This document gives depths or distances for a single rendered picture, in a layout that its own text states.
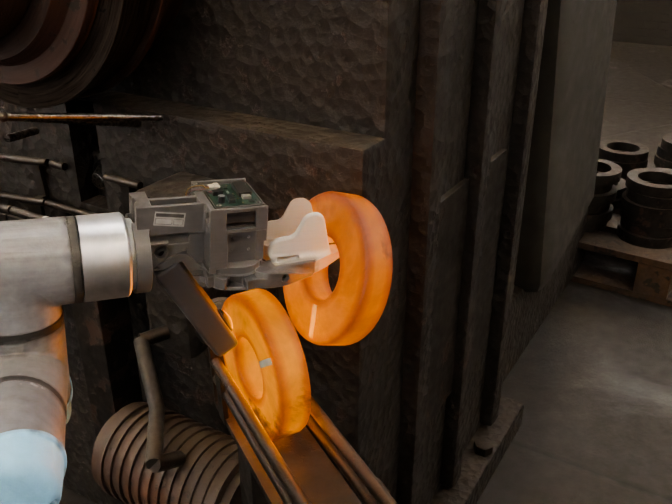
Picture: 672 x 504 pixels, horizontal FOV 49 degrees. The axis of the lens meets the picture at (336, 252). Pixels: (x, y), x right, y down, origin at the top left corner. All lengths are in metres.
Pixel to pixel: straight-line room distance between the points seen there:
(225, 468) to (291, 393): 0.24
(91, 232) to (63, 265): 0.04
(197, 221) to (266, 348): 0.14
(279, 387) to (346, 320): 0.09
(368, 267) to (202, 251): 0.15
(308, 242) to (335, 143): 0.23
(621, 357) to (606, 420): 0.30
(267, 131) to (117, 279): 0.37
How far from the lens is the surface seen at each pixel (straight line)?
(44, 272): 0.63
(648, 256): 2.44
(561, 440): 1.84
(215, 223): 0.64
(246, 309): 0.73
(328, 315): 0.72
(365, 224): 0.69
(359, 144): 0.89
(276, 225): 0.72
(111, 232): 0.64
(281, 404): 0.71
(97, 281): 0.64
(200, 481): 0.93
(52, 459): 0.56
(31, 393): 0.61
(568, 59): 1.63
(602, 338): 2.25
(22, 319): 0.65
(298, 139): 0.92
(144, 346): 1.02
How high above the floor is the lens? 1.14
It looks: 26 degrees down
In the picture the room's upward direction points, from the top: straight up
